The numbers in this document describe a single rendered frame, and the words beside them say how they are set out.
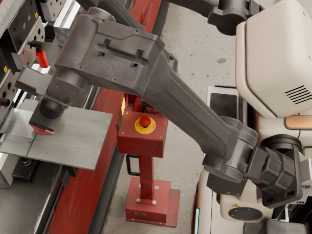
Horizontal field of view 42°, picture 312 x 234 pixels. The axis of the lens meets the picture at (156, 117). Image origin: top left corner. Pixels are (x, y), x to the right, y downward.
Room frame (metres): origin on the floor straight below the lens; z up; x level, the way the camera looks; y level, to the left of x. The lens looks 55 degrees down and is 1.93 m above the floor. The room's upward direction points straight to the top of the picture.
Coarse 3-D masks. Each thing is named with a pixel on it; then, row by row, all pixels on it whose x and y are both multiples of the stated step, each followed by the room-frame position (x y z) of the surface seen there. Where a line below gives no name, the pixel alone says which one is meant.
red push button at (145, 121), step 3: (141, 117) 0.79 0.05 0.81; (144, 117) 0.79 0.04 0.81; (147, 117) 0.79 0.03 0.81; (141, 120) 0.78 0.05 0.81; (144, 120) 0.78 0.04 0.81; (147, 120) 0.78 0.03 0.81; (150, 120) 0.78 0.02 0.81; (141, 123) 0.77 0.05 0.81; (144, 123) 0.77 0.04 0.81; (147, 123) 0.77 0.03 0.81; (144, 126) 0.76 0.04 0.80; (147, 126) 0.77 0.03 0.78
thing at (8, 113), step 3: (12, 102) 0.68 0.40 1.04; (12, 105) 0.68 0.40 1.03; (9, 108) 0.66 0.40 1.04; (12, 108) 0.68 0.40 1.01; (9, 111) 0.66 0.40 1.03; (6, 114) 0.64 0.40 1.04; (9, 114) 0.66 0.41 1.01; (6, 117) 0.64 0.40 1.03; (3, 120) 0.62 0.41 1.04; (6, 120) 0.64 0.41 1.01; (3, 123) 0.62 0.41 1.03; (0, 126) 0.60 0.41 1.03; (3, 126) 0.62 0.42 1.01; (0, 129) 0.60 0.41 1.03; (0, 132) 0.61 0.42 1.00
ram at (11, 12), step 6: (0, 0) 0.75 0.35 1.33; (18, 0) 0.81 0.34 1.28; (12, 6) 0.78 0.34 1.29; (18, 6) 0.80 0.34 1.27; (12, 12) 0.77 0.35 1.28; (6, 18) 0.74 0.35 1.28; (12, 18) 0.76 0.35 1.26; (0, 24) 0.72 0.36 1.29; (6, 24) 0.74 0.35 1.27; (0, 30) 0.71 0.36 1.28; (0, 36) 0.70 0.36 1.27
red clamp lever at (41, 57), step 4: (32, 40) 0.78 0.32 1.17; (28, 44) 0.78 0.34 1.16; (32, 44) 0.77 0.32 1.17; (36, 44) 0.77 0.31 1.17; (40, 44) 0.77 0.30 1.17; (36, 48) 0.78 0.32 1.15; (40, 48) 0.78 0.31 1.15; (36, 52) 0.77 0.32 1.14; (40, 52) 0.77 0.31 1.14; (44, 52) 0.78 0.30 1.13; (36, 56) 0.78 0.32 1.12; (40, 56) 0.77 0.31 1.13; (44, 56) 0.77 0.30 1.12; (40, 60) 0.77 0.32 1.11; (44, 60) 0.77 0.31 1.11; (40, 64) 0.77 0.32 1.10; (44, 64) 0.77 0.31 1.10
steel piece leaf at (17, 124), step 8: (16, 112) 0.67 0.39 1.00; (24, 112) 0.67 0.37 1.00; (32, 112) 0.67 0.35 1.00; (8, 120) 0.65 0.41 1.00; (16, 120) 0.65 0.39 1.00; (24, 120) 0.65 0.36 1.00; (8, 128) 0.62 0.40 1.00; (16, 128) 0.62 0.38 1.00; (24, 128) 0.62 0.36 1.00; (32, 128) 0.62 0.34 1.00; (24, 136) 0.59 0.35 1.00; (32, 136) 0.59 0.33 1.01
